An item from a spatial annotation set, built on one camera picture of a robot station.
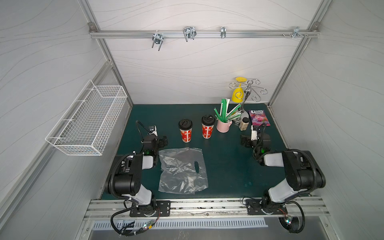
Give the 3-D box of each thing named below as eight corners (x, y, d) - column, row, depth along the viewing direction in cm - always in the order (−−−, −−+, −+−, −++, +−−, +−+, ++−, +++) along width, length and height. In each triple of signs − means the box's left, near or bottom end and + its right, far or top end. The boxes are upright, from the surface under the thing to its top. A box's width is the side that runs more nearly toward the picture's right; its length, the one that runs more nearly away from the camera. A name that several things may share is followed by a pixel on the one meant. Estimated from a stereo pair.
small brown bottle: (239, 132, 108) (243, 123, 99) (238, 126, 111) (241, 117, 103) (246, 132, 108) (250, 123, 99) (244, 126, 111) (248, 117, 103)
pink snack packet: (252, 126, 110) (254, 123, 107) (248, 113, 119) (249, 109, 116) (268, 126, 110) (270, 123, 107) (263, 113, 119) (264, 110, 116)
